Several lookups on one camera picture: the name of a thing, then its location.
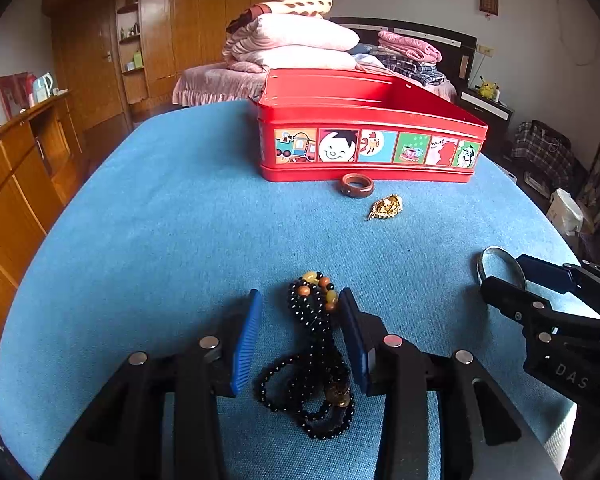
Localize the gold pendant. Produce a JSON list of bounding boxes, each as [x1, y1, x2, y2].
[[367, 194, 403, 220]]

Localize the blue table cloth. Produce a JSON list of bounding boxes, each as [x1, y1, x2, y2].
[[0, 101, 573, 477]]

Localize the stacked pink quilts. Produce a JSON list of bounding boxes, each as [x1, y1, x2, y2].
[[222, 13, 360, 72]]

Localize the yellow pikachu plush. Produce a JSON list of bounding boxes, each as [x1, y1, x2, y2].
[[478, 77, 500, 103]]

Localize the wooden wardrobe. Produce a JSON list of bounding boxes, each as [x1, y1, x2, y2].
[[42, 0, 266, 129]]

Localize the folded plaid clothes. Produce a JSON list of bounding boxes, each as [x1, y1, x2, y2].
[[372, 50, 446, 86]]

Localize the silver bangle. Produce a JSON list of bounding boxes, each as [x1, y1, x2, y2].
[[476, 245, 527, 289]]

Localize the wall lamp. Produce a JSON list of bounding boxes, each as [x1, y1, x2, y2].
[[479, 0, 500, 18]]

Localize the spotted folded blanket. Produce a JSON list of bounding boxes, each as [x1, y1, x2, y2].
[[225, 0, 332, 34]]

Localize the red picture frame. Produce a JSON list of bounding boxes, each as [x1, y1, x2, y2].
[[0, 72, 35, 120]]

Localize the red tin box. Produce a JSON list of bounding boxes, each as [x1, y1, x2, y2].
[[257, 68, 488, 183]]

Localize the white electric kettle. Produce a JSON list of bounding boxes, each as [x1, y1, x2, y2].
[[32, 73, 54, 104]]

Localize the folded pink clothes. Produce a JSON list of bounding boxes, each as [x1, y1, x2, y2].
[[378, 30, 442, 64]]

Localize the black nightstand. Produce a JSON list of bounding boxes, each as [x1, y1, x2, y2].
[[457, 89, 514, 158]]

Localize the brown wooden ring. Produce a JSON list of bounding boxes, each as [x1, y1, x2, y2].
[[339, 172, 376, 198]]

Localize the wooden sideboard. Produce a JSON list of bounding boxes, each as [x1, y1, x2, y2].
[[0, 93, 86, 340]]

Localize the bed with pink cover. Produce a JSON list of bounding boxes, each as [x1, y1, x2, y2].
[[171, 16, 478, 109]]

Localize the black bead necklace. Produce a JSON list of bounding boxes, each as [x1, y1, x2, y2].
[[252, 270, 357, 441]]

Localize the plaid bag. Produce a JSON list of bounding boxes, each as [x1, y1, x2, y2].
[[510, 120, 588, 193]]

